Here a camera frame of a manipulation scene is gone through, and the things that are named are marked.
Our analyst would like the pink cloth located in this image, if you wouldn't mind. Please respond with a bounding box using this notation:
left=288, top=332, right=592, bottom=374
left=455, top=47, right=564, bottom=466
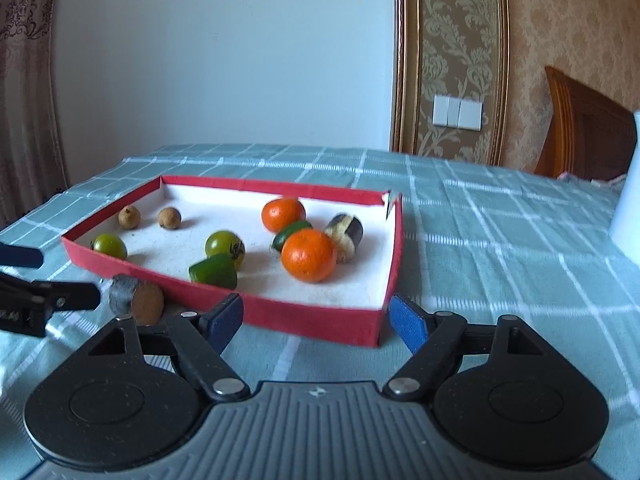
left=557, top=171, right=628, bottom=186

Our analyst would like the red cardboard box tray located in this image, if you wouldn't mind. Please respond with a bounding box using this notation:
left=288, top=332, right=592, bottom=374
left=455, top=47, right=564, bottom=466
left=61, top=175, right=404, bottom=348

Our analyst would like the green cucumber piece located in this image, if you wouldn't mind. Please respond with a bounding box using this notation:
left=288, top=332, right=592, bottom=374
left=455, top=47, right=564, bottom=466
left=271, top=220, right=314, bottom=253
left=188, top=253, right=239, bottom=290

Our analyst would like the green checked tablecloth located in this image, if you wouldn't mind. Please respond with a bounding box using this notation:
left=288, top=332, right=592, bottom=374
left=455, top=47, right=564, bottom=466
left=0, top=143, right=640, bottom=476

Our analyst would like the brown patterned curtain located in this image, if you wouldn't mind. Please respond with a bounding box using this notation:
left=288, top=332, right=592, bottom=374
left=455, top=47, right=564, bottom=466
left=0, top=0, right=68, bottom=231

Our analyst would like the white wall light switch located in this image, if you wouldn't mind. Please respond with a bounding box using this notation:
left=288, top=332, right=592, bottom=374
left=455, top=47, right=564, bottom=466
left=432, top=95, right=483, bottom=130

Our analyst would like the gold framed wallpaper panel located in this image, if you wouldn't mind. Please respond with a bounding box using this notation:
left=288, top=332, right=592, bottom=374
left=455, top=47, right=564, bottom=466
left=391, top=0, right=510, bottom=166

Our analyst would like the white jug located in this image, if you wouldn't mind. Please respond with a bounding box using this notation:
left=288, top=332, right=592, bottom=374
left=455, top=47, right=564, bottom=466
left=608, top=110, right=640, bottom=263

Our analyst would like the mandarin orange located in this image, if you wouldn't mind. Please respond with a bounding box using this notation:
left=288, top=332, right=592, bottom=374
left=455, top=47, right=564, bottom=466
left=261, top=198, right=307, bottom=234
left=281, top=228, right=338, bottom=283

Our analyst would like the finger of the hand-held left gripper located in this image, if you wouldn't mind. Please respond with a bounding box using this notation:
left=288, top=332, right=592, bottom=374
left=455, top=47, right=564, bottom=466
left=0, top=272, right=102, bottom=312
left=0, top=243, right=45, bottom=269

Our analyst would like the dark eggplant piece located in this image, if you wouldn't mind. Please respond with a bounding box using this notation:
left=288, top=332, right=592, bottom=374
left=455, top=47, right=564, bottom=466
left=108, top=275, right=165, bottom=326
left=324, top=213, right=365, bottom=264

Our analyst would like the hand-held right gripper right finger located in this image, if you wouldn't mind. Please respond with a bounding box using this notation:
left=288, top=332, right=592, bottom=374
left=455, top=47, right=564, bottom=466
left=382, top=294, right=551, bottom=402

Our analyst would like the green tomato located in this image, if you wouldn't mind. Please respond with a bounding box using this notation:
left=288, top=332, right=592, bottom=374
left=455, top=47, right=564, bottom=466
left=91, top=233, right=128, bottom=261
left=205, top=230, right=246, bottom=271

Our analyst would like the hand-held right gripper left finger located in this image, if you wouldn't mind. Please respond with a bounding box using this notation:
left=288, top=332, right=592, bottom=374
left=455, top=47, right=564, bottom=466
left=89, top=292, right=252, bottom=403

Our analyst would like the brown wooden headboard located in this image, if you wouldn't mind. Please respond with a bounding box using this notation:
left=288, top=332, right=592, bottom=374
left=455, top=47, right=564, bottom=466
left=534, top=65, right=638, bottom=183

